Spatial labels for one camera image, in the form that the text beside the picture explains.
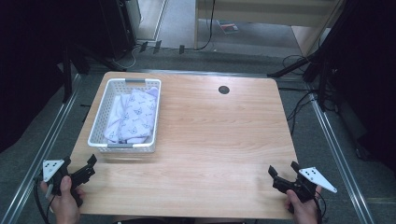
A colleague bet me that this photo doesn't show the black cabinet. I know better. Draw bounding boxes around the black cabinet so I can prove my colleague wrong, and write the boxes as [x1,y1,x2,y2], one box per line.
[98,0,143,61]

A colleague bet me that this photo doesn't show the black metal stand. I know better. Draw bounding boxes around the black metal stand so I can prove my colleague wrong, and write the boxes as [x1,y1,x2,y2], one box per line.
[61,42,128,105]
[266,46,335,113]

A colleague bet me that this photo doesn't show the light wooden furniture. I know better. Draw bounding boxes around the light wooden furniture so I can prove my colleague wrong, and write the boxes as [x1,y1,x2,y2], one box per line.
[193,0,346,58]

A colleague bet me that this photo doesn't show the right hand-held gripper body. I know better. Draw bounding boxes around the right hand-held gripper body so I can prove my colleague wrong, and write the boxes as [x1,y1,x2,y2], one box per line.
[272,166,338,203]

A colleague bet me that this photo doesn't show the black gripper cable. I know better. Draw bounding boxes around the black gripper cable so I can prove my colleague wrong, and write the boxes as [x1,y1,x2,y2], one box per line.
[33,175,56,224]
[313,190,329,224]

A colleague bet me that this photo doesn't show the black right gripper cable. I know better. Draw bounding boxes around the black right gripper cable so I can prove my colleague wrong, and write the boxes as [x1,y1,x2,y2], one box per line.
[313,190,329,224]

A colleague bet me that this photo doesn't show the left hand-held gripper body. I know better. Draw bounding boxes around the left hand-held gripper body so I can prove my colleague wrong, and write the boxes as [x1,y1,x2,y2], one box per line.
[41,158,96,208]

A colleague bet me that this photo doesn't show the person's right hand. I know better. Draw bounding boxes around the person's right hand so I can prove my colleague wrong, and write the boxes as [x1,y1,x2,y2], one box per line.
[284,185,323,224]

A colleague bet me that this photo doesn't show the dark curtain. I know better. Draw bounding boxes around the dark curtain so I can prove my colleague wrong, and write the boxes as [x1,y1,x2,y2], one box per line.
[317,0,396,174]
[0,0,104,154]

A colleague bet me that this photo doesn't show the black floor cables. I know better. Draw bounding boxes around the black floor cables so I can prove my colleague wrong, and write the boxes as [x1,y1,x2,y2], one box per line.
[277,54,321,136]

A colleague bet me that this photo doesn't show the person's left hand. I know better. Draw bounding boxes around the person's left hand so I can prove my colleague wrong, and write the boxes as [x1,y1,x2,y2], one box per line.
[39,175,86,224]

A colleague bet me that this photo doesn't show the metal floor rail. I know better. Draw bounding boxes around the metal floor rail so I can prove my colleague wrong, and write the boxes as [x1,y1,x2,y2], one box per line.
[309,92,376,224]
[0,74,83,224]

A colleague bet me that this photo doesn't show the white floor cable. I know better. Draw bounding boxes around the white floor cable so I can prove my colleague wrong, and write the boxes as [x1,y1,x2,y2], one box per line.
[111,43,140,71]

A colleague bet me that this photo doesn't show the black hanging cable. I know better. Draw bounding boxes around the black hanging cable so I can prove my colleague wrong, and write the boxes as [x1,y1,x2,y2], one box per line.
[197,0,217,51]

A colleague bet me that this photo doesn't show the purple printed cloth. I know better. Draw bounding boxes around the purple printed cloth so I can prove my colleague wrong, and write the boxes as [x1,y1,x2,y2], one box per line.
[104,86,160,145]

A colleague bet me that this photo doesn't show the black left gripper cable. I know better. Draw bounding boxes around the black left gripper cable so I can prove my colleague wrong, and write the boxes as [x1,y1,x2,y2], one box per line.
[33,175,56,224]

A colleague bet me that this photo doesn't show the white plastic basket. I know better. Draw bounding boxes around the white plastic basket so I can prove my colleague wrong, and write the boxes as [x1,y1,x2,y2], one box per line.
[87,77,163,154]

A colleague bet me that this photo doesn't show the booklet with red cover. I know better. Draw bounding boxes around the booklet with red cover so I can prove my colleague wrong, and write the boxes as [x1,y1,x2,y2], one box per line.
[218,20,240,35]

